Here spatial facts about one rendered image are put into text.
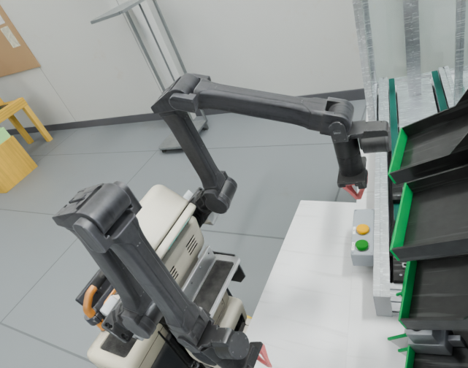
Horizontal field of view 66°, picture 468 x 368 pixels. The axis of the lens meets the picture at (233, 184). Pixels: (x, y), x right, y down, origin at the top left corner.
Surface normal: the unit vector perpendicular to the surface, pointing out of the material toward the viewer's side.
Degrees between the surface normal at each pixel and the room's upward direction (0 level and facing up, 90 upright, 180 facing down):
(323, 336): 0
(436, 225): 25
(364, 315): 0
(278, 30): 90
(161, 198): 42
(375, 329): 0
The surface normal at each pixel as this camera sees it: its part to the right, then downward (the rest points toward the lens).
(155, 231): 0.33, -0.55
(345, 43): -0.40, 0.65
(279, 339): -0.33, -0.76
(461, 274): -0.65, -0.71
